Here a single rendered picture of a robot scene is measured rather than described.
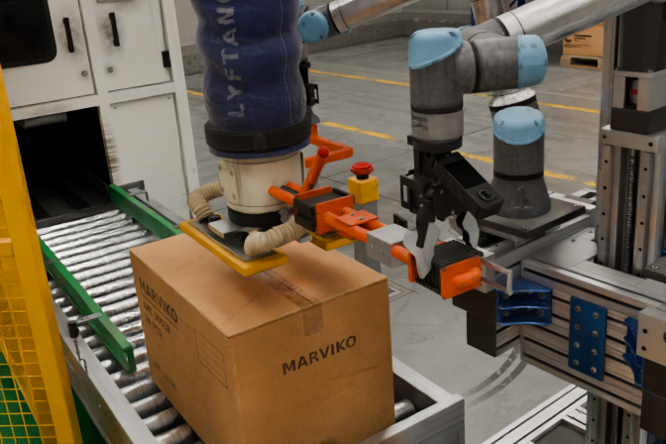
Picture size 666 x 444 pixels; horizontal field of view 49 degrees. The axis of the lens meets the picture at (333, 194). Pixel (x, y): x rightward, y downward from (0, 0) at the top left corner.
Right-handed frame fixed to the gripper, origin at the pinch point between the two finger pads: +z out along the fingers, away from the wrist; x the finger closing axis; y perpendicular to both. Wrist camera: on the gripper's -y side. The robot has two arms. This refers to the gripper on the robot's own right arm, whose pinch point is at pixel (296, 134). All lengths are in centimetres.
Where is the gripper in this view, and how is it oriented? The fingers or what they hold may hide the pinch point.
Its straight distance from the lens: 198.9
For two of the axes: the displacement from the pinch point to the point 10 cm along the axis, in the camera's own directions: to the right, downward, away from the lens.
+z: 0.7, 9.5, 3.1
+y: 5.6, 2.2, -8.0
